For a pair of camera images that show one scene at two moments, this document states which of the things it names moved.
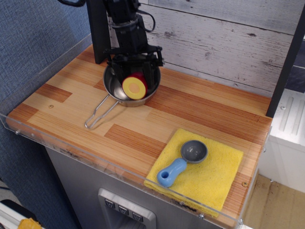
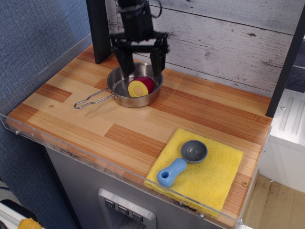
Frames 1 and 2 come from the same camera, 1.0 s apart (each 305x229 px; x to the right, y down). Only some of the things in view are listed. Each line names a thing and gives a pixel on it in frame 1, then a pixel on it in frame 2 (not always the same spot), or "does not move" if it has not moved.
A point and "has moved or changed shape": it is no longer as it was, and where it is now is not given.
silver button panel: [122, 214] does not move
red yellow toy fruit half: [134, 86] has moved or changed shape
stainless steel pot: [114, 88] has moved or changed shape
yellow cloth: [210, 185] does not move
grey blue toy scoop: [193, 151] does not move
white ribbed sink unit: [283, 159] does not move
